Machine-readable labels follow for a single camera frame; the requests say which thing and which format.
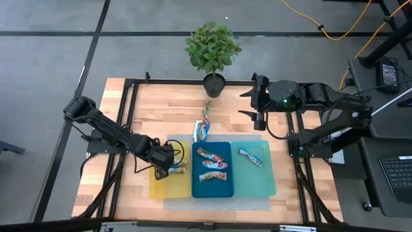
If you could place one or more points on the black aluminium table frame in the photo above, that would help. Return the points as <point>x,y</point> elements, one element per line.
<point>48,225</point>

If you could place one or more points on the snack bars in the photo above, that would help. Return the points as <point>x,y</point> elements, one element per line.
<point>209,154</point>
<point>177,170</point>

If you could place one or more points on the white blue granola bar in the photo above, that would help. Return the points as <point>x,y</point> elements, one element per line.
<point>195,133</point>

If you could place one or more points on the black power adapter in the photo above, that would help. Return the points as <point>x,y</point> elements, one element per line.
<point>387,77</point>

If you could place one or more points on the black stand pole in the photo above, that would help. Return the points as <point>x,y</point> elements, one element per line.
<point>386,45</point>

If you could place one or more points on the green plant in black pot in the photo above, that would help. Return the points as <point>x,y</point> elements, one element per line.
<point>212,51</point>

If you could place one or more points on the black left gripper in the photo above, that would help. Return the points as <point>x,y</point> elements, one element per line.
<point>162,156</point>

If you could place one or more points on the orange Chewy granola bar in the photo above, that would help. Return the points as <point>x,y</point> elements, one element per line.
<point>212,176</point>

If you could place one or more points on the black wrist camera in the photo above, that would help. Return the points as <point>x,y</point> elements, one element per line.
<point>160,174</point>
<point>259,124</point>

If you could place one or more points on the black keyboard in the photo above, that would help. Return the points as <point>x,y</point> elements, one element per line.
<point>399,177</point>

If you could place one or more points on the teal plastic bin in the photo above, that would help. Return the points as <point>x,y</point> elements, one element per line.
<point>254,180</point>

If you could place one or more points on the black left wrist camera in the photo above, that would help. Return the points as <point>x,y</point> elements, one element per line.
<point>160,174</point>

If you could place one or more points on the black castor wheel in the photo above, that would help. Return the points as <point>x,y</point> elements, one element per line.
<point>367,206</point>

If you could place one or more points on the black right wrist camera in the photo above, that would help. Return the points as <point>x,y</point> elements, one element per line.
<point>259,124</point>

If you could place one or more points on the green granola bar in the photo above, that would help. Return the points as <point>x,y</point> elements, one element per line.
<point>206,111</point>
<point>180,162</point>

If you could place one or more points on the grey desk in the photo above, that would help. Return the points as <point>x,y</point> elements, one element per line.
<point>386,129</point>

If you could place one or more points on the black furniture foot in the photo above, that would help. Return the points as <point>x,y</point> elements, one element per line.
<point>9,148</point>

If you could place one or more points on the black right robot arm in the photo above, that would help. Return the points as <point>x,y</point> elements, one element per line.
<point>334,125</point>

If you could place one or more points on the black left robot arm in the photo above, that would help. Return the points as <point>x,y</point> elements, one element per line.
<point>106,127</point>

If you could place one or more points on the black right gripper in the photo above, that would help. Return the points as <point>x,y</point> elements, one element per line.
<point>280,96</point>

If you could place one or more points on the dark blue plastic bin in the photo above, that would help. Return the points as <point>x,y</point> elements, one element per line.
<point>212,190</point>

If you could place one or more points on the yellow plastic bin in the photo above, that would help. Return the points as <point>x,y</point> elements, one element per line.
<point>174,188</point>

